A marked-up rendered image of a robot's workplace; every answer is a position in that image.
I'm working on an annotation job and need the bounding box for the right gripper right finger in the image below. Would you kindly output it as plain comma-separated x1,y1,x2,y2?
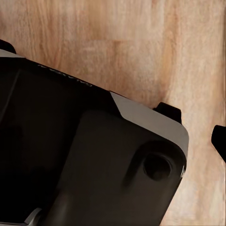
211,125,226,163

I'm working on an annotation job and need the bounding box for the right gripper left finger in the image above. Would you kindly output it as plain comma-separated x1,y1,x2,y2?
0,125,24,181

